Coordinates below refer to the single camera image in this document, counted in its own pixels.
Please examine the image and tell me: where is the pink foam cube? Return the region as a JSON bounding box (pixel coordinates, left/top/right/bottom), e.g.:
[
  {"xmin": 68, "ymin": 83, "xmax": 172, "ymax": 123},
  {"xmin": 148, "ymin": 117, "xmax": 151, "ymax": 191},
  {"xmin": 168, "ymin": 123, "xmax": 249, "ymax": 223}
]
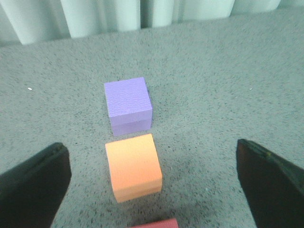
[{"xmin": 131, "ymin": 218, "xmax": 179, "ymax": 228}]

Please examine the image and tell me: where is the purple foam cube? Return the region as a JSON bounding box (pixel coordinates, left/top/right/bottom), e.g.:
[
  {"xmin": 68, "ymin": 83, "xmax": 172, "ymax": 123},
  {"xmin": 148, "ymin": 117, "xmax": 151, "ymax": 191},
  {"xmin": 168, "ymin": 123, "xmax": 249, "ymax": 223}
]
[{"xmin": 104, "ymin": 77, "xmax": 153, "ymax": 136}]

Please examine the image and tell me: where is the pale green curtain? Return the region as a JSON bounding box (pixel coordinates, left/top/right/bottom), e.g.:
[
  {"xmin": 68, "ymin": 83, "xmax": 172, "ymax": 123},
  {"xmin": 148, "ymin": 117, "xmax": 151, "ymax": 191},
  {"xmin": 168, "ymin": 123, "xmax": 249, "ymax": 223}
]
[{"xmin": 0, "ymin": 0, "xmax": 304, "ymax": 47}]

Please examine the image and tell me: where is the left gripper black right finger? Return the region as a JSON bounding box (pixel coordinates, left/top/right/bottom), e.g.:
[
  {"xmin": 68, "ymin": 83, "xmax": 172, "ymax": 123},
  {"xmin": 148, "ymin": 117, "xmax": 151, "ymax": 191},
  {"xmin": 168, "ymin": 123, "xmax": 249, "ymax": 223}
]
[{"xmin": 237, "ymin": 139, "xmax": 304, "ymax": 228}]

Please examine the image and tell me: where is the orange foam cube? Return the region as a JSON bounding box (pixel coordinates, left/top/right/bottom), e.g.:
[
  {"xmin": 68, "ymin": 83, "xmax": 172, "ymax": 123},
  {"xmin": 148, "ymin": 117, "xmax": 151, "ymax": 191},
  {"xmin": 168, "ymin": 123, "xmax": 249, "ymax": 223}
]
[{"xmin": 105, "ymin": 134, "xmax": 162, "ymax": 203}]

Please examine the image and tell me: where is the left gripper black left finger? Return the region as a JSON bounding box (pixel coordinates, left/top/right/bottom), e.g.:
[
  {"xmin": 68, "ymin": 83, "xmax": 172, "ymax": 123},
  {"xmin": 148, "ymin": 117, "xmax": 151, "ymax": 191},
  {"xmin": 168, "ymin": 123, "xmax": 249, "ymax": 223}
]
[{"xmin": 0, "ymin": 142, "xmax": 72, "ymax": 228}]

